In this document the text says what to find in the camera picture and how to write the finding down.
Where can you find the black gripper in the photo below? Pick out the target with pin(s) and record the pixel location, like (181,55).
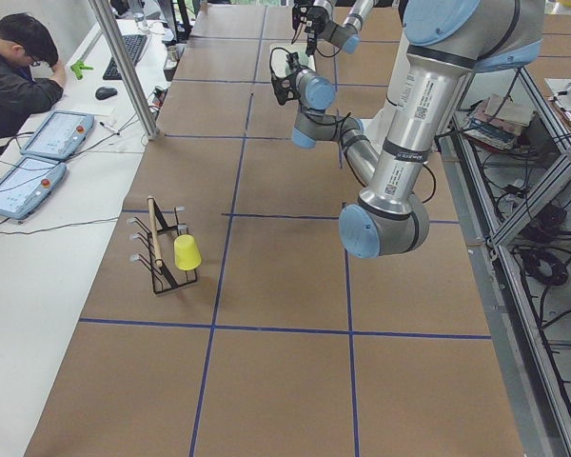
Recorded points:
(317,18)
(292,64)

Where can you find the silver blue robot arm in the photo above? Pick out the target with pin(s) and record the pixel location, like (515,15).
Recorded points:
(443,41)
(345,36)

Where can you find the cream bear print tray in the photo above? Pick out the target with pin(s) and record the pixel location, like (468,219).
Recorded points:
(278,53)

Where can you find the yellow plastic cup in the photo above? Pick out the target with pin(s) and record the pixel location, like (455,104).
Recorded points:
(187,255)

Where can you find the silver metal cylinder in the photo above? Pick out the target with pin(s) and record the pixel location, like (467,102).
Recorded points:
(172,54)

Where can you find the black computer mouse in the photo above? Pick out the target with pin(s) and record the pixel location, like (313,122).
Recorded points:
(104,93)

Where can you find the stack of books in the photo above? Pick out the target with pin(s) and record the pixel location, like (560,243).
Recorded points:
(497,122)

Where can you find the green plastic clamp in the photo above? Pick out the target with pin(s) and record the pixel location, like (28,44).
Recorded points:
(79,67)

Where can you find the upper blue teach pendant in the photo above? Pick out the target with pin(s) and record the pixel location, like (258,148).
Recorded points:
(60,135)

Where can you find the blue teach pendant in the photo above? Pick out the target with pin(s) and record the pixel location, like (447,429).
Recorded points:
(28,184)
(60,135)

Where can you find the person in black jacket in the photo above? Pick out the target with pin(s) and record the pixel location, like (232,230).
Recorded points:
(32,76)

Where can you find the lower blue teach pendant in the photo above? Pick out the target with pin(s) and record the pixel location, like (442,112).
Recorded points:
(28,184)

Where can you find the silver aluminium frame post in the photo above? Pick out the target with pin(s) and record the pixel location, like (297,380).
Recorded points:
(116,44)

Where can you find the black wire cup rack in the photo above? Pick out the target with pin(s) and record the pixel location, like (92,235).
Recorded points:
(157,235)

